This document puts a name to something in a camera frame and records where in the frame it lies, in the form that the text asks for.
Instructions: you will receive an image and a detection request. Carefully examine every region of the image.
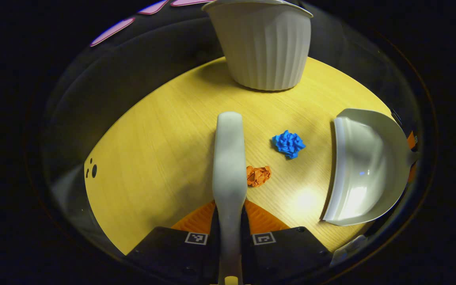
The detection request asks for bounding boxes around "blue paper ball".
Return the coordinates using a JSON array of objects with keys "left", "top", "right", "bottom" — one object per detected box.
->
[{"left": 272, "top": 130, "right": 306, "bottom": 160}]

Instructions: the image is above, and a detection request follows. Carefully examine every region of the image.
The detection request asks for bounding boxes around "orange paper ball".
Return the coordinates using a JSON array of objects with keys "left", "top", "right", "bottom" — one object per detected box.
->
[{"left": 246, "top": 165, "right": 272, "bottom": 188}]

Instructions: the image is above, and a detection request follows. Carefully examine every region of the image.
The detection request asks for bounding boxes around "white dustpan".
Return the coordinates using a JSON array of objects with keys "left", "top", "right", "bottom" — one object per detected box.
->
[{"left": 321, "top": 108, "right": 421, "bottom": 226}]

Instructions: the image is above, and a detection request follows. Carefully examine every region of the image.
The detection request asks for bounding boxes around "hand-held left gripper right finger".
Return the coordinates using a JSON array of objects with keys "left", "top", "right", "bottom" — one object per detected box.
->
[{"left": 242, "top": 199, "right": 332, "bottom": 285}]

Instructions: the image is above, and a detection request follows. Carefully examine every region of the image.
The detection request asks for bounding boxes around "white ribbed garbage bin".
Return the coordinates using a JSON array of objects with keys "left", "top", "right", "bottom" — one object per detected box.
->
[{"left": 202, "top": 0, "right": 314, "bottom": 92}]

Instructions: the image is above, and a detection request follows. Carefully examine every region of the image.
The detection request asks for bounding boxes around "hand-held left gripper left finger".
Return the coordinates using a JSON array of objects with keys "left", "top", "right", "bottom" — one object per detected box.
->
[{"left": 127, "top": 200, "right": 219, "bottom": 285}]

